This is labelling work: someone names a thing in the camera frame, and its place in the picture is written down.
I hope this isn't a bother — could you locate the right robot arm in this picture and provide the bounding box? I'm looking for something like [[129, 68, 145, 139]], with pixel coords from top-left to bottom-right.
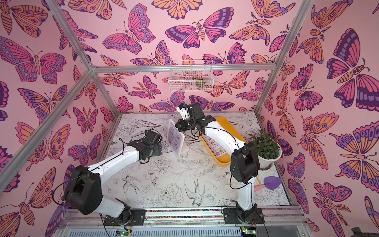
[[175, 103, 265, 223]]

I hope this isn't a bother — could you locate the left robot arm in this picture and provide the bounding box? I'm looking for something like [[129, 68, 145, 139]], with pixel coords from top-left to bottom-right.
[[63, 130, 162, 225]]

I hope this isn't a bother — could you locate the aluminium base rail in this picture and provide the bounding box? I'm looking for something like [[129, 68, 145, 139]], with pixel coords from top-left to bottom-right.
[[56, 206, 312, 237]]

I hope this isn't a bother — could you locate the yellow plastic tray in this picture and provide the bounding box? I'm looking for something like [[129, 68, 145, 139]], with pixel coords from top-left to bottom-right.
[[201, 117, 247, 166]]

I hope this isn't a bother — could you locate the old red menu sheet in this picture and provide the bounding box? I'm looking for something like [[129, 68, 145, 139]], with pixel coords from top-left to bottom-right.
[[167, 120, 185, 157]]

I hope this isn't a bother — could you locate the purple pink spatula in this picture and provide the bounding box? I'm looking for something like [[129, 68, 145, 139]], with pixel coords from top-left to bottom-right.
[[254, 176, 281, 192]]

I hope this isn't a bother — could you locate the white wire basket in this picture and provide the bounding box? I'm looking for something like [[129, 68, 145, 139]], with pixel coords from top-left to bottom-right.
[[167, 59, 214, 93]]

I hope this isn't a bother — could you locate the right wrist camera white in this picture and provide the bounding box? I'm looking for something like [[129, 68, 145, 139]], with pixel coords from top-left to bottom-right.
[[177, 103, 189, 120]]

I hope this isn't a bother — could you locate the Dim Sum Inn menu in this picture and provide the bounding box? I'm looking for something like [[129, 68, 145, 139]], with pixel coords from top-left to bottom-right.
[[202, 135, 227, 159]]

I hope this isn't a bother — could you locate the green potted plant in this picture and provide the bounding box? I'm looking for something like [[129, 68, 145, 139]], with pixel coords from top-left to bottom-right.
[[251, 133, 282, 170]]

